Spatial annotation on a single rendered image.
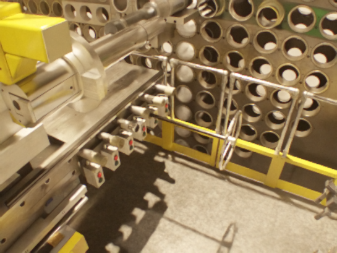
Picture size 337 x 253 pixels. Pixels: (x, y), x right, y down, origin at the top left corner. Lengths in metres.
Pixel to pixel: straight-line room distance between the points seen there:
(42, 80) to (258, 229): 1.94
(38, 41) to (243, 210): 2.10
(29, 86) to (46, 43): 0.30
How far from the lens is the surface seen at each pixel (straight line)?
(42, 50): 0.81
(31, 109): 1.05
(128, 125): 1.80
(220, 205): 2.47
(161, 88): 2.17
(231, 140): 1.71
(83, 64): 1.16
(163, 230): 2.29
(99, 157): 1.59
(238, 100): 3.21
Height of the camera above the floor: 1.97
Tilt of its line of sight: 38 degrees down
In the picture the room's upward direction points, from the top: straight up
